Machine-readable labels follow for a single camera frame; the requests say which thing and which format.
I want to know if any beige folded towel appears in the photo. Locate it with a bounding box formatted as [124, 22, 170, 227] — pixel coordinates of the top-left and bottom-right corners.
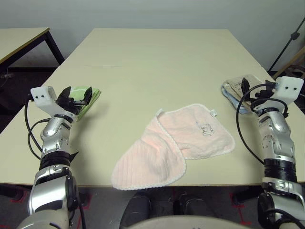
[221, 74, 266, 105]

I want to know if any wooden stool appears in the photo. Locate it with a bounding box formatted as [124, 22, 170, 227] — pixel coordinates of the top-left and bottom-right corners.
[274, 46, 305, 79]

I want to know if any black robot right foot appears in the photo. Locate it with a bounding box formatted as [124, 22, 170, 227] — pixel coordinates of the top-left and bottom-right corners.
[173, 193, 210, 219]

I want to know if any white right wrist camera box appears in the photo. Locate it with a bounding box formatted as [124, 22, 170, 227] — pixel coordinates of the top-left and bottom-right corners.
[274, 76, 305, 104]

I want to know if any grey robot torso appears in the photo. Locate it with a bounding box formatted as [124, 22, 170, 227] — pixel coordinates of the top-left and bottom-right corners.
[130, 216, 241, 229]

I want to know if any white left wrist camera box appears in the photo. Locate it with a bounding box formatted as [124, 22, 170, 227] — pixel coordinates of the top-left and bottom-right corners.
[30, 86, 77, 121]

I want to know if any green folded towel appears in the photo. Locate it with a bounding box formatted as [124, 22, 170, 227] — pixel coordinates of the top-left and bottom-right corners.
[69, 85, 102, 122]

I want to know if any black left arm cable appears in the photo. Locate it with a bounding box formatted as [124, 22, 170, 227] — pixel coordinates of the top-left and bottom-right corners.
[23, 99, 87, 229]

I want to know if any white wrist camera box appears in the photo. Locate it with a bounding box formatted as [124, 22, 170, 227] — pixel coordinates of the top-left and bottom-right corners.
[30, 86, 77, 121]
[274, 76, 305, 104]

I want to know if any black tripod stand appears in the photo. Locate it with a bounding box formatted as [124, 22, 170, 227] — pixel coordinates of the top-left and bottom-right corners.
[268, 18, 305, 72]

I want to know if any black robot left foot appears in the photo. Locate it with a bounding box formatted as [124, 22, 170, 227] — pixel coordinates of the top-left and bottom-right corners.
[121, 192, 152, 227]

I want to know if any black robot foot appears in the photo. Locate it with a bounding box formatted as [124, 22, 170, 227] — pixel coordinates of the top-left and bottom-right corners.
[121, 192, 152, 227]
[173, 193, 210, 219]

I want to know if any pink towel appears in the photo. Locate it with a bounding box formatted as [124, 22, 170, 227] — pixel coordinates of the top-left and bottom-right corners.
[111, 103, 236, 191]

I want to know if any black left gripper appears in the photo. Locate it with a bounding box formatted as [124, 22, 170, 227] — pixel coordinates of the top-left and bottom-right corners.
[56, 87, 93, 115]

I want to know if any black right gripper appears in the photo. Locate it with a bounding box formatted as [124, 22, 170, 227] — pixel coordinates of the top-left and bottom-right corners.
[241, 77, 275, 108]

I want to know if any beige side table black frame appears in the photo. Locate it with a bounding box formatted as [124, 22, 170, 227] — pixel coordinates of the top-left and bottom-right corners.
[0, 27, 65, 72]

